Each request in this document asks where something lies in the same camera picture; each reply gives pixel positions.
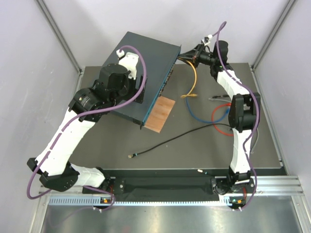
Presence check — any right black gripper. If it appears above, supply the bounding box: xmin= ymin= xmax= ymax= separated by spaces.
xmin=176 ymin=44 xmax=215 ymax=69

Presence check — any grey ethernet cable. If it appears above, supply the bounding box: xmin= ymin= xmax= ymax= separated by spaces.
xmin=208 ymin=95 xmax=259 ymax=154

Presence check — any red ethernet cable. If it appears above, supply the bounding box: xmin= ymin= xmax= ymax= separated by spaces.
xmin=211 ymin=103 xmax=235 ymax=136

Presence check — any blue ethernet cable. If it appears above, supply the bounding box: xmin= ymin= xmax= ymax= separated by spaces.
xmin=186 ymin=96 xmax=230 ymax=123

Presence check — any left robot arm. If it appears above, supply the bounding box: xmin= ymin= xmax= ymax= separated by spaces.
xmin=27 ymin=64 xmax=147 ymax=193

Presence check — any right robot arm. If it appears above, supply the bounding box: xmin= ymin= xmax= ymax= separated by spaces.
xmin=178 ymin=41 xmax=260 ymax=192

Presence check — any wooden support block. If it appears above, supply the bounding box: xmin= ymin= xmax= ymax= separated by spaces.
xmin=144 ymin=96 xmax=175 ymax=133

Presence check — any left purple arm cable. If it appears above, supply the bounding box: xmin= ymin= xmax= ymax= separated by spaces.
xmin=26 ymin=45 xmax=148 ymax=211

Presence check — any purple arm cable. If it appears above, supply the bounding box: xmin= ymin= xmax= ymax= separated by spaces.
xmin=216 ymin=21 xmax=259 ymax=211
xmin=26 ymin=45 xmax=148 ymax=211

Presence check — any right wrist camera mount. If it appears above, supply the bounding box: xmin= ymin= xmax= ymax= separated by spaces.
xmin=201 ymin=34 xmax=213 ymax=47

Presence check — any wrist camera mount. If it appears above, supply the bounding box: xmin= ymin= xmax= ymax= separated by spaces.
xmin=201 ymin=34 xmax=213 ymax=47
xmin=116 ymin=50 xmax=139 ymax=80

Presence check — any dark grey network switch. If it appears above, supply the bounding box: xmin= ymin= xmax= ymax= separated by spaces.
xmin=103 ymin=32 xmax=181 ymax=126

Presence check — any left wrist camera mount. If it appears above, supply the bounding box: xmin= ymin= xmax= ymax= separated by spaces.
xmin=116 ymin=50 xmax=139 ymax=80

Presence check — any yellow ethernet cable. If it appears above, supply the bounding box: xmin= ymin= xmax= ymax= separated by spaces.
xmin=178 ymin=57 xmax=198 ymax=99

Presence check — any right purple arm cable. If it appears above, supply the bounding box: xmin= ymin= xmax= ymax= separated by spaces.
xmin=216 ymin=21 xmax=259 ymax=211

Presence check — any long black ethernet cable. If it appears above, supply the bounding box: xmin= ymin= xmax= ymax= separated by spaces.
xmin=127 ymin=123 xmax=231 ymax=160

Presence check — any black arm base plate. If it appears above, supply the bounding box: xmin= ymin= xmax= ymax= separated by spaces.
xmin=98 ymin=176 xmax=254 ymax=202

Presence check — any aluminium rail frame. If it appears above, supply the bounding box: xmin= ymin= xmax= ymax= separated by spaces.
xmin=46 ymin=176 xmax=304 ymax=209

